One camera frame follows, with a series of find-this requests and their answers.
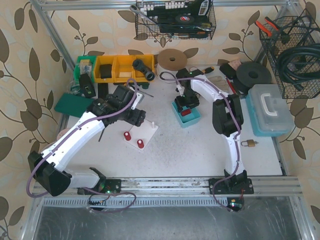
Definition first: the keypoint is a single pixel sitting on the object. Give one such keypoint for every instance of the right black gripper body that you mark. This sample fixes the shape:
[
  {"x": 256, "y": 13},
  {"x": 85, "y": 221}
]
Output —
[{"x": 186, "y": 101}]

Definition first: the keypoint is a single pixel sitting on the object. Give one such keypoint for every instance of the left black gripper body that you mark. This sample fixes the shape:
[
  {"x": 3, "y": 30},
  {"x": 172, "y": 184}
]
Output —
[{"x": 136, "y": 116}]

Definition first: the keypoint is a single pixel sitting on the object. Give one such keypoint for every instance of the large red spring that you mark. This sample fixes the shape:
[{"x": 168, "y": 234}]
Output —
[
  {"x": 140, "y": 144},
  {"x": 186, "y": 112},
  {"x": 127, "y": 136}
]

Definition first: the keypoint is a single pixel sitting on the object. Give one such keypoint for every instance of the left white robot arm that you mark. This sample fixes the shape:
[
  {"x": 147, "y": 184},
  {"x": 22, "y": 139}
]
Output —
[{"x": 49, "y": 168}]

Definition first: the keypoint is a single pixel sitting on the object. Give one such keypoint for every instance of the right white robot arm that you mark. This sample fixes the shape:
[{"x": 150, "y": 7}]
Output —
[{"x": 227, "y": 115}]

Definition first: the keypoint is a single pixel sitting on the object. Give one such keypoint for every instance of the blue plastic tray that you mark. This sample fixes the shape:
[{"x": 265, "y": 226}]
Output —
[{"x": 188, "y": 120}]

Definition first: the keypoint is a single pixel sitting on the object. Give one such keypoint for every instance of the beige work glove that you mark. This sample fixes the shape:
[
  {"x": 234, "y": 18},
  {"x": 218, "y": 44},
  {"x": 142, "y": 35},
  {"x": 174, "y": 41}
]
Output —
[{"x": 220, "y": 83}]

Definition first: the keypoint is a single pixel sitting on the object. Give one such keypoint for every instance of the black ribbed bar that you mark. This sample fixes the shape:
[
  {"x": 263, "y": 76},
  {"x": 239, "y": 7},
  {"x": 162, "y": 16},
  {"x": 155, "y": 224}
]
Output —
[{"x": 103, "y": 90}]

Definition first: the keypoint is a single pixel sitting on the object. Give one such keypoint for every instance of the black sanding block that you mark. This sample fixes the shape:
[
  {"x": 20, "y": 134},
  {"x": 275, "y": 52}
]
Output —
[{"x": 229, "y": 69}]

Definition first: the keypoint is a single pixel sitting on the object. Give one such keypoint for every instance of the yellow parts bin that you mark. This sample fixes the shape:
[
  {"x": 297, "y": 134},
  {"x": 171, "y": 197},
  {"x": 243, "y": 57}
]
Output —
[{"x": 122, "y": 68}]

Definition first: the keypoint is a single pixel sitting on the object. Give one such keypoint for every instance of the black pipe fitting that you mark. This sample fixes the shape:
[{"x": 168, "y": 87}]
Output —
[{"x": 139, "y": 66}]

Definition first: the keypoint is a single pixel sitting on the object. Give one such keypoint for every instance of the black block in bin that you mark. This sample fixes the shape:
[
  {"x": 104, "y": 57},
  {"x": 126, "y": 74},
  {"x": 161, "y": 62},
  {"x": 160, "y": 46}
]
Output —
[{"x": 105, "y": 71}]

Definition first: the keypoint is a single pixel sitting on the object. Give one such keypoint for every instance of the black battery charger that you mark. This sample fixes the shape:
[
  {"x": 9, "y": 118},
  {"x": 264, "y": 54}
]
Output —
[{"x": 86, "y": 86}]

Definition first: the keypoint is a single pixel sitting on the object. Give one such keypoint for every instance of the black rubber disc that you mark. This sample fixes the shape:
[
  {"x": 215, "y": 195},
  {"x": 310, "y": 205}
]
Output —
[{"x": 249, "y": 74}]

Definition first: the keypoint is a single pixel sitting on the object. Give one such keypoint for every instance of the green plastic case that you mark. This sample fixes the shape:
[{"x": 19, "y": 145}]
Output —
[{"x": 72, "y": 105}]

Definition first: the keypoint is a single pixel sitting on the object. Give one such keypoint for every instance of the green parts bin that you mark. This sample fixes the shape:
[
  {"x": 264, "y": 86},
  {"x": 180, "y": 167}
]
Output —
[{"x": 84, "y": 65}]

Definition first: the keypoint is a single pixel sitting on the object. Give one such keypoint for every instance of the brass padlock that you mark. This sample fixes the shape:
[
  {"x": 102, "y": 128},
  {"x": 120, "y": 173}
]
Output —
[{"x": 249, "y": 143}]

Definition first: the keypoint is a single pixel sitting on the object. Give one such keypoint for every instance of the round sanding disc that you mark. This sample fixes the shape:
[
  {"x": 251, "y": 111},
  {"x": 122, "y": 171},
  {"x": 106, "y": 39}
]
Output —
[{"x": 62, "y": 133}]

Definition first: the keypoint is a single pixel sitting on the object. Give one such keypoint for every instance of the translucent teal storage box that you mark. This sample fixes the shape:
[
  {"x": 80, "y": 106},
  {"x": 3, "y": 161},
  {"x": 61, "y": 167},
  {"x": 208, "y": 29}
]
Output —
[{"x": 268, "y": 112}]

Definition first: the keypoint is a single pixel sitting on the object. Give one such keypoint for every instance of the white peg base plate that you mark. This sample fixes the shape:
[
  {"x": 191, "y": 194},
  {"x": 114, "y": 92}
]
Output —
[{"x": 145, "y": 132}]

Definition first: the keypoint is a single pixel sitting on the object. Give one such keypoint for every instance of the white cable spool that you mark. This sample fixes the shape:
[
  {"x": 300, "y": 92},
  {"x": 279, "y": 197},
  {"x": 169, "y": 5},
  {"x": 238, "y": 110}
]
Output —
[{"x": 169, "y": 62}]

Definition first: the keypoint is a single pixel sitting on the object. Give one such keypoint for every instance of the red handled tool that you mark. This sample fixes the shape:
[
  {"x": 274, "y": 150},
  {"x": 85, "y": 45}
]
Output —
[{"x": 232, "y": 87}]

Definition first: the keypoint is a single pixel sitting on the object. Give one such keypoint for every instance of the top wire basket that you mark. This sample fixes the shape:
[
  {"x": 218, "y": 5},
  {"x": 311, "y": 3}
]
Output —
[{"x": 174, "y": 19}]

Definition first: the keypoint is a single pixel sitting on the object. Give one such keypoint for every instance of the wire basket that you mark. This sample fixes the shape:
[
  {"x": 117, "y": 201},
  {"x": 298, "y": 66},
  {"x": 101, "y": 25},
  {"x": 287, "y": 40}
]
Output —
[
  {"x": 294, "y": 56},
  {"x": 174, "y": 19}
]

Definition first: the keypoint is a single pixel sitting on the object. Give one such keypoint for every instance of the orange handled pliers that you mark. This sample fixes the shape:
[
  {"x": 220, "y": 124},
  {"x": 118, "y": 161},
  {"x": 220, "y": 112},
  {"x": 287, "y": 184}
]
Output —
[{"x": 267, "y": 28}]

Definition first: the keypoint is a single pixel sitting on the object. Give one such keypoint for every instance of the right wire basket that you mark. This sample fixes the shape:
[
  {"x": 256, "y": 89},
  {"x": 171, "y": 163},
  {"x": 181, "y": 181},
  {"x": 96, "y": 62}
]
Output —
[{"x": 294, "y": 56}]

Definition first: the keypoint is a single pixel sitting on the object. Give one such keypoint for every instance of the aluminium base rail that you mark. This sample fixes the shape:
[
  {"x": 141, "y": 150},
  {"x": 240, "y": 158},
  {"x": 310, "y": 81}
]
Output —
[{"x": 173, "y": 192}]

